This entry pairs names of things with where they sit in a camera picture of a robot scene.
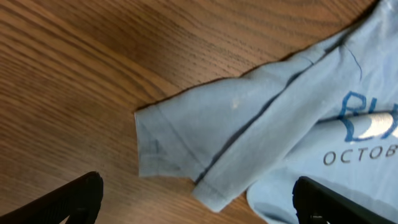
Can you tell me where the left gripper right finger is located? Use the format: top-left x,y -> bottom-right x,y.
292,176 -> 393,224

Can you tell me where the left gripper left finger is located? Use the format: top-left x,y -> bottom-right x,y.
1,171 -> 104,224

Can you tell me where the light blue t-shirt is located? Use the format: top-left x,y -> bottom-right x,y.
135,1 -> 397,223

